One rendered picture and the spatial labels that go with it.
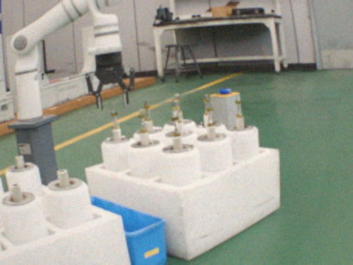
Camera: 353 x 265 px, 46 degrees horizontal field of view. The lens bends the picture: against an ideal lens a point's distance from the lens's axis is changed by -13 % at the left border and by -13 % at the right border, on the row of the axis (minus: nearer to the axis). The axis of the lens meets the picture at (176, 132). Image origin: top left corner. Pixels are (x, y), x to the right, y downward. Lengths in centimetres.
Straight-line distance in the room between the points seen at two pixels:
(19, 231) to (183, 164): 44
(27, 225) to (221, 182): 50
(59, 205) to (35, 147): 70
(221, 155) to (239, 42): 523
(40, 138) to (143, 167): 52
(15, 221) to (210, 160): 55
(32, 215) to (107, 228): 17
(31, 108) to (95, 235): 78
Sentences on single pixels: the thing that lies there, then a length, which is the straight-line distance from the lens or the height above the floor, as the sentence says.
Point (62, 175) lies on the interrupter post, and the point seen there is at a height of 27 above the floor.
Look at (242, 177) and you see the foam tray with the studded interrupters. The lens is 117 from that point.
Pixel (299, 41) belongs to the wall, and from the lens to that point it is 616.
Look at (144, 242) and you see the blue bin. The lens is 101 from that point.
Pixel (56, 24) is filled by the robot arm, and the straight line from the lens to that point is 153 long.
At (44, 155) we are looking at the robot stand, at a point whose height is 18.
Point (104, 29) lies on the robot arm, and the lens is 122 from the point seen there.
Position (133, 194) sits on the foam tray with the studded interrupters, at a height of 15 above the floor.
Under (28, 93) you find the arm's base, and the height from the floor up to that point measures 40.
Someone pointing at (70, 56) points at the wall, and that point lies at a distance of 761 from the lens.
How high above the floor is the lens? 51
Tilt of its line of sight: 11 degrees down
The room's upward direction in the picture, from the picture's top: 6 degrees counter-clockwise
